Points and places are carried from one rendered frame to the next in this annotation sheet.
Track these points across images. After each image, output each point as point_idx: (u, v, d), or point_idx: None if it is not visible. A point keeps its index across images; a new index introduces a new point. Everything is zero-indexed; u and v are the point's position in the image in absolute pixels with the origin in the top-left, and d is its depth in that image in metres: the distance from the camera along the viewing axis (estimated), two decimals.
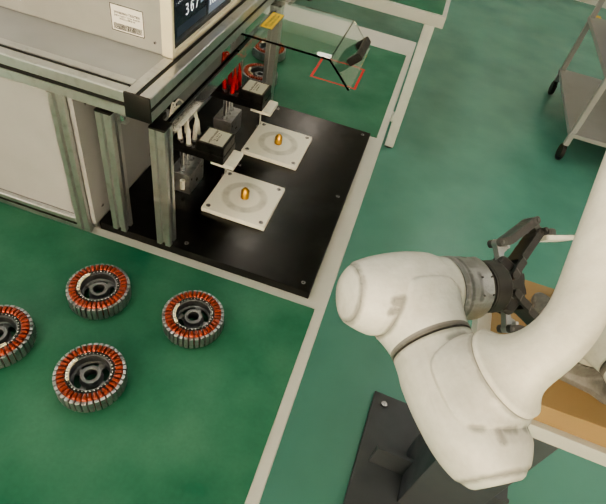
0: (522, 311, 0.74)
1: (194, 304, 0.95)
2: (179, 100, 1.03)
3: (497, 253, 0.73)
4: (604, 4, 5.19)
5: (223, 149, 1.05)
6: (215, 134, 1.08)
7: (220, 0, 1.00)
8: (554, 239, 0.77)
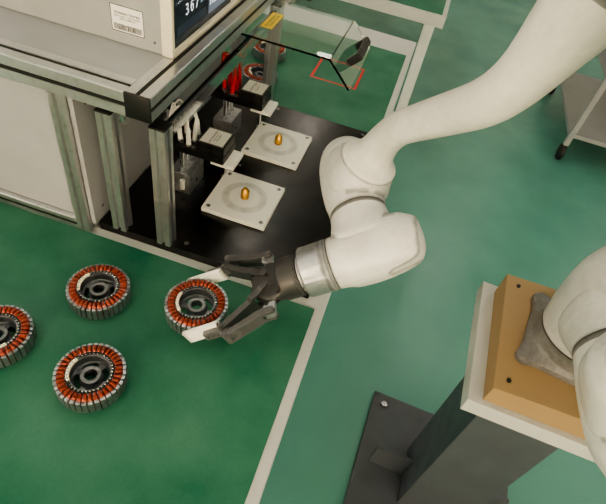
0: (256, 306, 0.86)
1: (198, 292, 0.93)
2: (179, 100, 1.03)
3: (273, 262, 0.91)
4: None
5: (223, 149, 1.05)
6: (215, 134, 1.08)
7: (220, 0, 1.00)
8: (219, 282, 0.95)
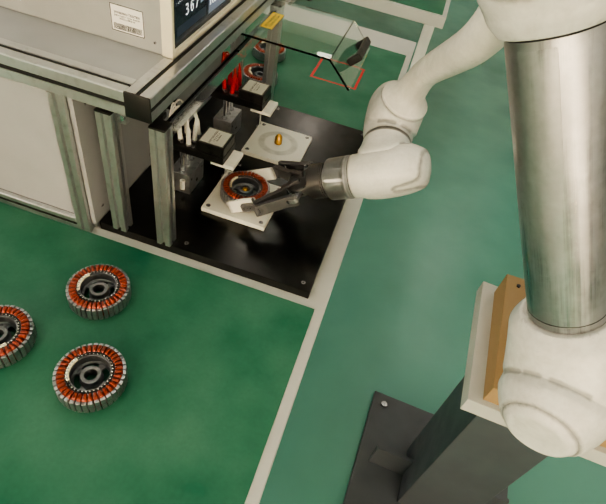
0: None
1: (250, 182, 1.17)
2: (179, 100, 1.03)
3: None
4: None
5: (223, 149, 1.05)
6: (215, 134, 1.08)
7: (220, 0, 1.00)
8: (269, 179, 1.18)
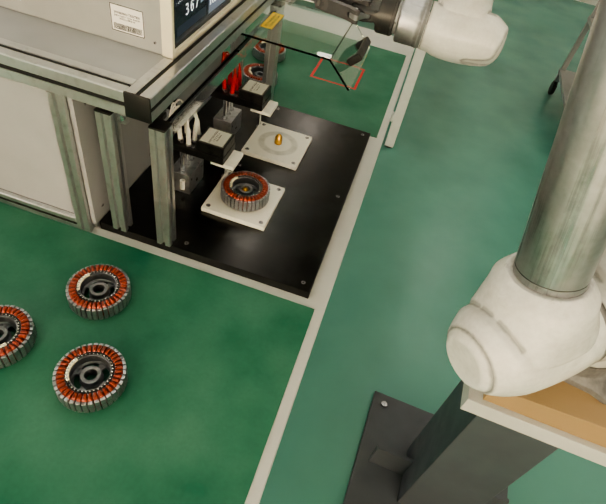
0: None
1: (250, 182, 1.17)
2: (179, 100, 1.03)
3: None
4: None
5: (223, 149, 1.05)
6: (215, 134, 1.08)
7: (220, 0, 1.00)
8: None
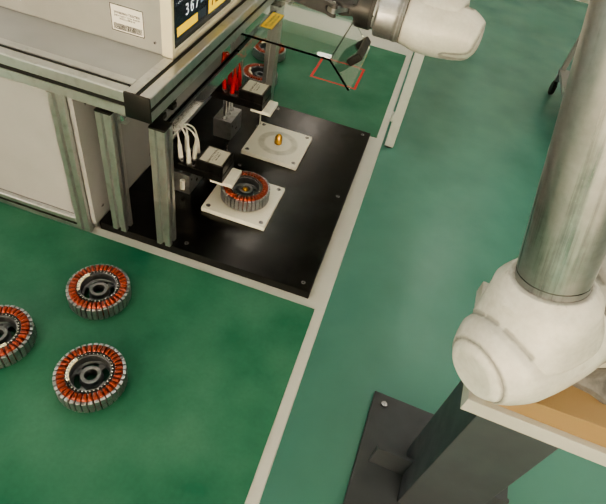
0: None
1: (250, 182, 1.17)
2: None
3: None
4: None
5: (222, 168, 1.08)
6: (214, 153, 1.11)
7: (220, 0, 1.00)
8: None
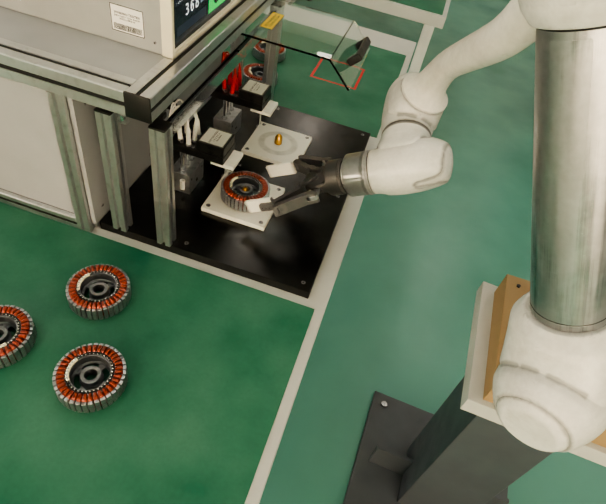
0: (304, 193, 1.06)
1: (250, 182, 1.17)
2: (179, 100, 1.03)
3: None
4: None
5: (223, 149, 1.05)
6: (215, 134, 1.08)
7: (220, 0, 1.00)
8: (289, 174, 1.17)
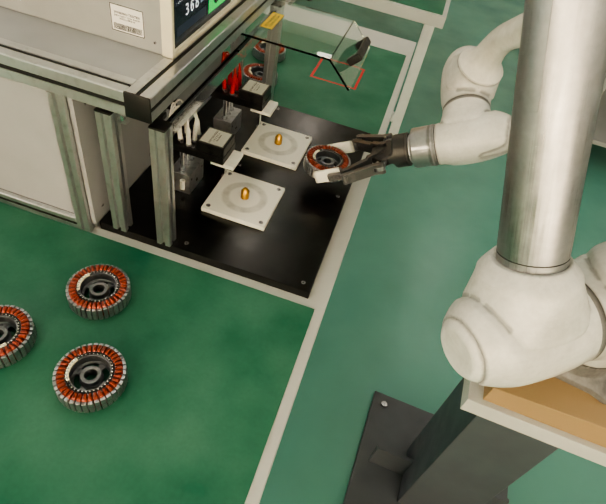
0: None
1: (330, 155, 1.24)
2: (179, 100, 1.03)
3: None
4: None
5: (223, 149, 1.05)
6: (215, 134, 1.08)
7: (220, 0, 1.00)
8: (347, 153, 1.25)
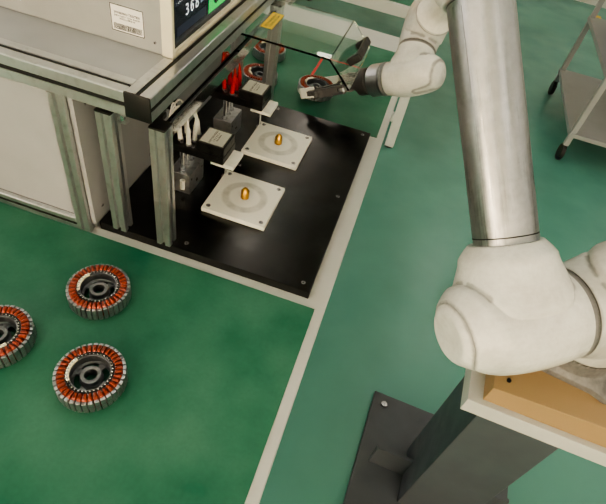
0: None
1: (322, 84, 1.57)
2: (179, 100, 1.03)
3: None
4: (604, 4, 5.19)
5: (223, 149, 1.05)
6: (215, 134, 1.08)
7: (220, 0, 1.00)
8: None
